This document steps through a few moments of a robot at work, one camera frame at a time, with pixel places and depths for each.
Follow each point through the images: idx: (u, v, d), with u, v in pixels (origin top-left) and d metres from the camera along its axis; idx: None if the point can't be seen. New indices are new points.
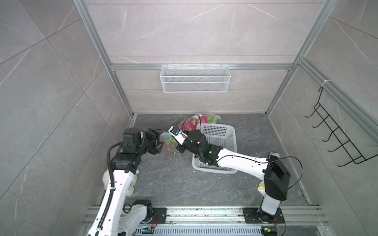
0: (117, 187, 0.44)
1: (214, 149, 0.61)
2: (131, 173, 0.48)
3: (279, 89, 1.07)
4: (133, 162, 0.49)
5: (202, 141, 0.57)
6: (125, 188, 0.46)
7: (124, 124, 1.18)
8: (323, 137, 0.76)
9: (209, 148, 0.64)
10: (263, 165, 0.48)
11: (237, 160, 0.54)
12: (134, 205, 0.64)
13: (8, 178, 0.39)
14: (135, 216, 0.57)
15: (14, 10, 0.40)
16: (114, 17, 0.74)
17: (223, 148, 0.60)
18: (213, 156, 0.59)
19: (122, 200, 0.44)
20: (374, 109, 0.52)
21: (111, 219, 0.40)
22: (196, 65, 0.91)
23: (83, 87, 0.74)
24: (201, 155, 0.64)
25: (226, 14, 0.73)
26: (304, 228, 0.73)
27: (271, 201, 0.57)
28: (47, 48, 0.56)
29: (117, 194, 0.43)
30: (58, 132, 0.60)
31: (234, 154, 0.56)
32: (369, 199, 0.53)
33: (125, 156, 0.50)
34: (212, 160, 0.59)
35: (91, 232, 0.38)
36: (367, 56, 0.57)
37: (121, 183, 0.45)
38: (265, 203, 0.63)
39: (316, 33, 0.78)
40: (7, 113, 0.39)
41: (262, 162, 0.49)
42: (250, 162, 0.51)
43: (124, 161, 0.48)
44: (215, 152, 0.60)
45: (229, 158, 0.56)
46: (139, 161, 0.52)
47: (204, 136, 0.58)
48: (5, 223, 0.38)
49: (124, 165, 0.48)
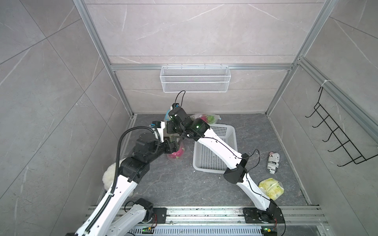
0: (116, 193, 0.43)
1: (199, 124, 0.57)
2: (134, 182, 0.47)
3: (279, 89, 1.07)
4: (139, 172, 0.48)
5: (181, 116, 0.57)
6: (124, 196, 0.45)
7: (124, 124, 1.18)
8: (323, 137, 0.76)
9: (191, 123, 0.61)
10: (238, 160, 0.56)
11: (219, 147, 0.56)
12: (134, 206, 0.64)
13: (8, 178, 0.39)
14: (129, 220, 0.56)
15: (14, 10, 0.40)
16: (114, 17, 0.74)
17: (208, 127, 0.58)
18: (197, 130, 0.55)
19: (116, 207, 0.43)
20: (374, 109, 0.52)
21: (99, 226, 0.39)
22: (196, 65, 0.91)
23: (83, 87, 0.74)
24: (183, 129, 0.61)
25: (227, 14, 0.73)
26: (304, 228, 0.73)
27: (249, 193, 0.64)
28: (47, 48, 0.56)
29: (113, 202, 0.42)
30: (58, 132, 0.60)
31: (218, 139, 0.57)
32: (369, 199, 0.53)
33: (133, 163, 0.49)
34: (195, 133, 0.56)
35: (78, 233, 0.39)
36: (367, 56, 0.57)
37: (121, 191, 0.44)
38: (249, 196, 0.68)
39: (316, 33, 0.78)
40: (7, 113, 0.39)
41: (237, 157, 0.56)
42: (228, 153, 0.56)
43: (131, 169, 0.47)
44: (201, 128, 0.56)
45: (212, 141, 0.56)
46: (146, 171, 0.51)
47: (184, 112, 0.58)
48: (5, 223, 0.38)
49: (130, 172, 0.47)
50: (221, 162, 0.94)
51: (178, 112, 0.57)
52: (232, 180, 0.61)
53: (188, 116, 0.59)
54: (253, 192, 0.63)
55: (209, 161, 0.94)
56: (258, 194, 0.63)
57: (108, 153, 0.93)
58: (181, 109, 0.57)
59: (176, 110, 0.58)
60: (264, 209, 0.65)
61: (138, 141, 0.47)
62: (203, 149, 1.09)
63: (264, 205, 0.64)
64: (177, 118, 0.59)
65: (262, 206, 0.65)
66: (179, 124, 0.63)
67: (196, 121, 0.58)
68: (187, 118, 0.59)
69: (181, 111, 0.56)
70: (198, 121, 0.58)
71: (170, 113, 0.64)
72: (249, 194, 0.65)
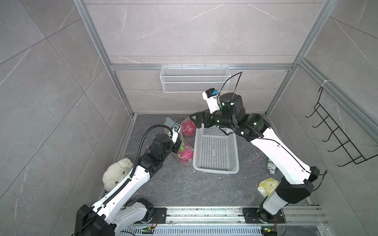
0: (133, 180, 0.49)
1: (257, 120, 0.45)
2: (148, 175, 0.52)
3: (279, 89, 1.07)
4: (154, 167, 0.54)
5: (237, 107, 0.45)
6: (138, 184, 0.50)
7: (124, 124, 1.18)
8: (323, 137, 0.76)
9: (246, 119, 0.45)
10: (306, 175, 0.42)
11: (281, 155, 0.43)
12: (136, 203, 0.64)
13: (8, 178, 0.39)
14: (133, 213, 0.57)
15: (14, 10, 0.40)
16: (114, 17, 0.74)
17: (268, 125, 0.45)
18: (254, 127, 0.43)
19: (129, 192, 0.47)
20: (374, 109, 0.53)
21: (114, 204, 0.43)
22: (196, 65, 0.91)
23: (83, 87, 0.74)
24: (234, 123, 0.49)
25: (226, 14, 0.73)
26: (304, 228, 0.73)
27: (276, 202, 0.58)
28: (47, 48, 0.56)
29: (129, 186, 0.47)
30: (58, 132, 0.60)
31: (280, 143, 0.44)
32: (369, 199, 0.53)
33: (150, 159, 0.56)
34: (251, 132, 0.44)
35: (97, 204, 0.42)
36: (367, 56, 0.57)
37: (138, 178, 0.49)
38: (268, 202, 0.62)
39: (316, 33, 0.78)
40: (7, 113, 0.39)
41: (306, 170, 0.43)
42: (294, 162, 0.43)
43: (148, 163, 0.54)
44: (259, 126, 0.44)
45: (273, 144, 0.43)
46: (159, 166, 0.56)
47: (241, 102, 0.45)
48: (5, 223, 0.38)
49: (146, 166, 0.53)
50: (221, 162, 0.94)
51: (235, 101, 0.44)
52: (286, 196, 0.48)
53: (244, 109, 0.47)
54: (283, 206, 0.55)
55: (209, 161, 0.94)
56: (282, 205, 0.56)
57: (108, 153, 0.93)
58: (240, 98, 0.44)
59: (234, 98, 0.44)
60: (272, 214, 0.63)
61: (155, 140, 0.54)
62: (203, 148, 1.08)
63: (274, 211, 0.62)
64: (231, 108, 0.46)
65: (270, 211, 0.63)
66: (231, 117, 0.50)
67: (251, 115, 0.48)
68: (243, 111, 0.47)
69: (238, 100, 0.43)
70: (253, 115, 0.47)
71: (222, 99, 0.46)
72: (273, 202, 0.59)
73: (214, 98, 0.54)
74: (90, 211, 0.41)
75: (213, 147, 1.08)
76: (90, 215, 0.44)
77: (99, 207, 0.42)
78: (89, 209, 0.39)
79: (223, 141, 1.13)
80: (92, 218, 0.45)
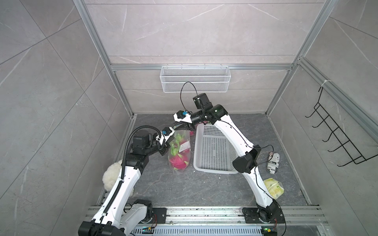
0: (125, 180, 0.48)
1: (218, 108, 0.62)
2: (139, 171, 0.53)
3: (279, 89, 1.07)
4: (142, 162, 0.55)
5: (204, 101, 0.64)
6: (132, 183, 0.49)
7: (124, 124, 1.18)
8: (323, 137, 0.76)
9: (212, 107, 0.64)
10: (248, 148, 0.58)
11: (233, 132, 0.59)
12: (134, 204, 0.64)
13: (8, 178, 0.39)
14: (135, 213, 0.58)
15: (14, 10, 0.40)
16: (114, 17, 0.74)
17: (226, 113, 0.62)
18: (214, 113, 0.61)
19: (127, 192, 0.47)
20: (374, 109, 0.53)
21: (115, 208, 0.42)
22: (196, 65, 0.91)
23: (83, 87, 0.74)
24: (202, 111, 0.69)
25: (226, 14, 0.73)
26: (304, 228, 0.73)
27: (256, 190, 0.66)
28: (47, 48, 0.56)
29: None
30: (58, 132, 0.60)
31: (232, 126, 0.60)
32: (369, 199, 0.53)
33: (135, 156, 0.55)
34: (213, 116, 0.62)
35: (97, 216, 0.40)
36: (367, 56, 0.57)
37: (129, 178, 0.49)
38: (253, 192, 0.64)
39: (316, 33, 0.78)
40: (8, 113, 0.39)
41: (248, 145, 0.58)
42: (240, 139, 0.59)
43: (135, 160, 0.54)
44: (219, 112, 0.61)
45: (227, 126, 0.60)
46: (147, 161, 0.58)
47: (206, 97, 0.65)
48: (5, 223, 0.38)
49: (133, 163, 0.53)
50: (220, 162, 0.94)
51: (201, 96, 0.64)
52: (239, 169, 0.64)
53: (210, 102, 0.66)
54: (258, 186, 0.64)
55: (209, 161, 0.94)
56: (262, 189, 0.64)
57: (108, 153, 0.93)
58: (204, 95, 0.64)
59: (200, 95, 0.64)
60: (264, 205, 0.66)
61: (136, 137, 0.54)
62: (203, 149, 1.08)
63: (265, 202, 0.65)
64: (199, 102, 0.66)
65: (262, 201, 0.66)
66: (201, 109, 0.69)
67: (215, 105, 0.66)
68: (209, 103, 0.66)
69: (204, 96, 0.64)
70: (217, 105, 0.63)
71: (193, 97, 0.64)
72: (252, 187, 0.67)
73: (186, 116, 0.70)
74: (93, 224, 0.39)
75: (213, 147, 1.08)
76: (94, 228, 0.42)
77: (100, 218, 0.40)
78: (91, 222, 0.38)
79: (224, 142, 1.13)
80: (98, 230, 0.44)
